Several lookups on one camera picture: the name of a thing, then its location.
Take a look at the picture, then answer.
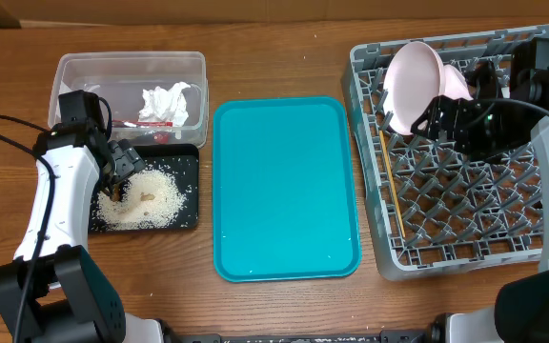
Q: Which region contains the teal serving tray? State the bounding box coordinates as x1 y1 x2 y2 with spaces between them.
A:
212 96 361 283

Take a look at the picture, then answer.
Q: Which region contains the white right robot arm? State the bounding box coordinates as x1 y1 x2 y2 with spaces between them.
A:
392 67 549 342

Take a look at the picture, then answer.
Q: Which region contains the black tray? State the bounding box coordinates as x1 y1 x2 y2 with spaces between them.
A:
89 144 199 234

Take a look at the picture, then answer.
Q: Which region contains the large white plate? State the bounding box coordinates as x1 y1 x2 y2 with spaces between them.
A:
383 41 445 135

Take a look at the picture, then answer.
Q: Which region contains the white tissue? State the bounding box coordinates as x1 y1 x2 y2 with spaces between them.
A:
138 82 191 127

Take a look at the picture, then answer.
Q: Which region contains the brown food scrap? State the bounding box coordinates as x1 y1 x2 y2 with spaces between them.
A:
111 185 121 202

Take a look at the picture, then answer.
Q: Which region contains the cooked rice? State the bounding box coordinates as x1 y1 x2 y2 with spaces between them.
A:
95 170 188 231

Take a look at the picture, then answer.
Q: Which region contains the red snack wrapper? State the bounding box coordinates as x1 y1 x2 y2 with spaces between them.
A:
112 120 174 146

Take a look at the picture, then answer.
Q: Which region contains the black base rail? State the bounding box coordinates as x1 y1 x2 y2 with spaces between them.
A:
164 324 446 343

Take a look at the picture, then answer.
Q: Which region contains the peanut in shell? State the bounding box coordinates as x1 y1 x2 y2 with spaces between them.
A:
140 193 155 202

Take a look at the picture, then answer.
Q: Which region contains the pink bowl with rice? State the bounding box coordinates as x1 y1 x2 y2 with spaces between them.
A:
443 65 473 100

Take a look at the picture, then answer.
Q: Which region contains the clear plastic bin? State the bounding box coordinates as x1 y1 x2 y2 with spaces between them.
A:
48 51 209 148

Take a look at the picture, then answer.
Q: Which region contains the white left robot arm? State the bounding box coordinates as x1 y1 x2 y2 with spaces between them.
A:
0 131 163 342

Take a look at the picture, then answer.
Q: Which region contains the grey dishwasher rack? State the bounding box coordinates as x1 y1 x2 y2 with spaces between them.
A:
342 24 549 280

